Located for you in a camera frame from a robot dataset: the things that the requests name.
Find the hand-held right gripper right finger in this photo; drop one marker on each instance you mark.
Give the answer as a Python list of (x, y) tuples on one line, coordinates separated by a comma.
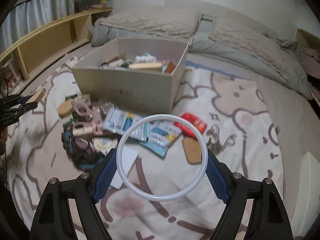
[(216, 175)]

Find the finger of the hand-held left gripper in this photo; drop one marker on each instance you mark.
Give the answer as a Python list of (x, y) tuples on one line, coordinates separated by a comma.
[(25, 108), (25, 99)]

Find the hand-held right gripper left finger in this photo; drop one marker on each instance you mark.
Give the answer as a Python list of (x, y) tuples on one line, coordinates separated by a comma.
[(106, 175)]

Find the leaf-shaped wooden board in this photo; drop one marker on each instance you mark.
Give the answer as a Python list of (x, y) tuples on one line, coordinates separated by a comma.
[(38, 95)]

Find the white shoe box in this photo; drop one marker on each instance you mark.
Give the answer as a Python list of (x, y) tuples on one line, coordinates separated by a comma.
[(125, 90)]

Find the white speckled cloth bundle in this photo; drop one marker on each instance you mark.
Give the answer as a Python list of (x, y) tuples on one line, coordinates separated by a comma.
[(146, 58)]

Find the white card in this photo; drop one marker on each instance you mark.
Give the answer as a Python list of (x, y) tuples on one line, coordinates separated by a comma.
[(126, 162)]

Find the framed picture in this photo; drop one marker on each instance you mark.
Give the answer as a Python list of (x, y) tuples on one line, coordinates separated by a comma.
[(8, 77)]

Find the wooden tag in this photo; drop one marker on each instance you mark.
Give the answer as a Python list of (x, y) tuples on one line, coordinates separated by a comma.
[(192, 151)]

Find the dark crocheted pouch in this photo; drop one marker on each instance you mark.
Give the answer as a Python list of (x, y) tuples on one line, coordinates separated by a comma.
[(80, 152)]

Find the metal key clips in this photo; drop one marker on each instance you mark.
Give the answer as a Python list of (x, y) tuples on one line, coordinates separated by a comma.
[(220, 137)]

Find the round wooden lid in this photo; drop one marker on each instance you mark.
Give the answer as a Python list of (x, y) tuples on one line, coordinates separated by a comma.
[(65, 108)]

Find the printed blanket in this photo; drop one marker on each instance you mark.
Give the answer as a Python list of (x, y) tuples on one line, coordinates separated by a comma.
[(225, 135)]

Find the green clip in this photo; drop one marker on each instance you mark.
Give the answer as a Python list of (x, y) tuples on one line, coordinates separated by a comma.
[(71, 96)]

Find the blue white packet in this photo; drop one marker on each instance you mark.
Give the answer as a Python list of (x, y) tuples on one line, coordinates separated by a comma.
[(162, 136), (125, 123)]

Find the red packet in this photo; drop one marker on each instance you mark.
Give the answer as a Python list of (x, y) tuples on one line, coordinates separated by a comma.
[(193, 125)]

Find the wooden shelf unit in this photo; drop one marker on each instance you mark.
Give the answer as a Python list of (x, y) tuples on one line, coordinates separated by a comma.
[(45, 40)]

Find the grey curtain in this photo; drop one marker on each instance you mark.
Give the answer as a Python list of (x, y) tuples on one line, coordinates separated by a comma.
[(37, 12)]

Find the slim white box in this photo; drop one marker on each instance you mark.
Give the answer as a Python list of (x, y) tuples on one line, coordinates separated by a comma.
[(116, 63)]

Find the black bag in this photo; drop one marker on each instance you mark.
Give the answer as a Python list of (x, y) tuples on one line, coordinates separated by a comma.
[(87, 3)]

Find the orange leather card holder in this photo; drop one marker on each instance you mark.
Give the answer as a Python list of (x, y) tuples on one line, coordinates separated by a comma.
[(171, 66)]

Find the beige quilted pillow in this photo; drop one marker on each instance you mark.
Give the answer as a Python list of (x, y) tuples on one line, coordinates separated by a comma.
[(250, 37), (150, 23)]

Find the pink clothes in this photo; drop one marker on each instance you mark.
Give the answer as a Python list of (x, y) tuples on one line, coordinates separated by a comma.
[(311, 55)]

